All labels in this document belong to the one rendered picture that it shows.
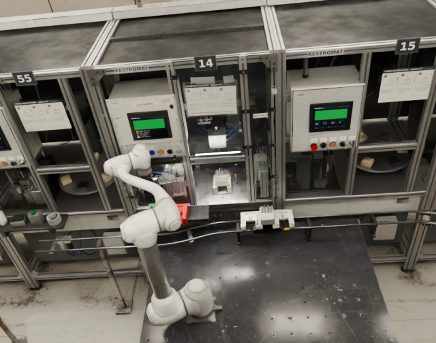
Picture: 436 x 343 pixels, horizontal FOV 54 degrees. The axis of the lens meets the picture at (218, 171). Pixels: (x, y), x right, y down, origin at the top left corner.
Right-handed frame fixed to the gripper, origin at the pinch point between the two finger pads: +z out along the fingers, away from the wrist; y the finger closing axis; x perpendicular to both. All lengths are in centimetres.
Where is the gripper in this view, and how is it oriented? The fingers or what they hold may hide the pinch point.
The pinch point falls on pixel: (150, 195)
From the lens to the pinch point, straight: 294.0
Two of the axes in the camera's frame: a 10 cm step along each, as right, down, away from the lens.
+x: 0.1, 6.4, -7.7
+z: 0.5, 7.7, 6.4
